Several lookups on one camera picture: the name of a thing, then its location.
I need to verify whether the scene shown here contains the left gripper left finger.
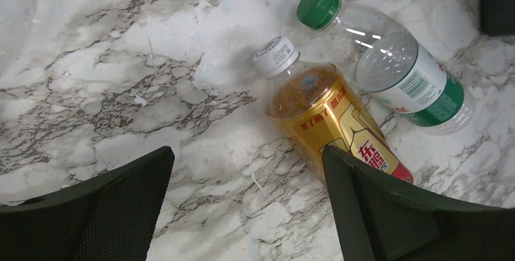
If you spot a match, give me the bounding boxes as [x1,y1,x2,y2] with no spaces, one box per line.
[1,146,174,260]

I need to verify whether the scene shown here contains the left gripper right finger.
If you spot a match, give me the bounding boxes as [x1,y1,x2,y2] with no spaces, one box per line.
[322,146,514,260]

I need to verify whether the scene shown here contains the amber tea bottle red label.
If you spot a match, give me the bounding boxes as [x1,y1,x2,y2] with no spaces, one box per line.
[253,36,414,183]

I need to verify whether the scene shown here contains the clear bottle green cap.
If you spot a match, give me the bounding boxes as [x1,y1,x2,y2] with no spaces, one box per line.
[296,0,475,135]

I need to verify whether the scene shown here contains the dark green plastic bin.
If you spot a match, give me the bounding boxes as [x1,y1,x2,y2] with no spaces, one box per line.
[479,0,514,36]

